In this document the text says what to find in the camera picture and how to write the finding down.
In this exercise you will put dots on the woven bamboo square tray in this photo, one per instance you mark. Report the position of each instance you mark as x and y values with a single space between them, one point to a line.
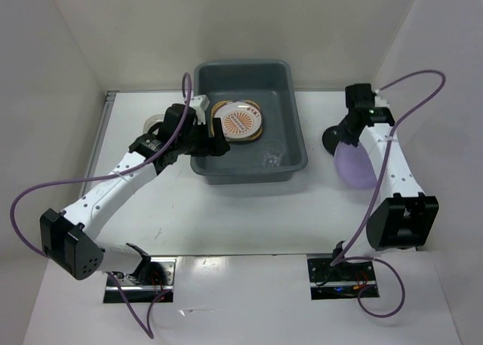
256 133

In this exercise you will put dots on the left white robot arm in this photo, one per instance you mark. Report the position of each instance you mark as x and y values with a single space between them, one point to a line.
68 236

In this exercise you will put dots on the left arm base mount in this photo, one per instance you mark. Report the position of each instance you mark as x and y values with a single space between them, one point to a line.
157 280

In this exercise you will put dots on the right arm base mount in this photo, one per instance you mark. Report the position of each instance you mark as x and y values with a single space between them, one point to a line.
343 281

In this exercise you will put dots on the round patterned plate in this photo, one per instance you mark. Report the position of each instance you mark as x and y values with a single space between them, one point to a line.
241 122

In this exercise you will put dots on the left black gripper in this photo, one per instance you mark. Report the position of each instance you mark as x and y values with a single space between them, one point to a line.
217 145

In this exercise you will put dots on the clear square small dish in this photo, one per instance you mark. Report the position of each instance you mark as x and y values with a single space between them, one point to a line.
152 120

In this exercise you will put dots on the clear plastic cup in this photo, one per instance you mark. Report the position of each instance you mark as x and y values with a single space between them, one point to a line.
273 153

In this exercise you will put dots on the purple round plate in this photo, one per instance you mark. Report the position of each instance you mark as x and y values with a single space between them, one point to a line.
354 167

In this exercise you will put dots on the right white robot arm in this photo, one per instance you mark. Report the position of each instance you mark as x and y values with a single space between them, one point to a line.
400 215

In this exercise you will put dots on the grey plastic bin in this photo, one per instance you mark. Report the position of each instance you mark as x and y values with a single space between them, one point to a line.
267 85

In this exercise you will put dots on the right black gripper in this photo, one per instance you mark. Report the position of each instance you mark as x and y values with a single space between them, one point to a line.
349 138

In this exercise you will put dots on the black round plate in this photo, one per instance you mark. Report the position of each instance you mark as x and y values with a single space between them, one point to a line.
331 138

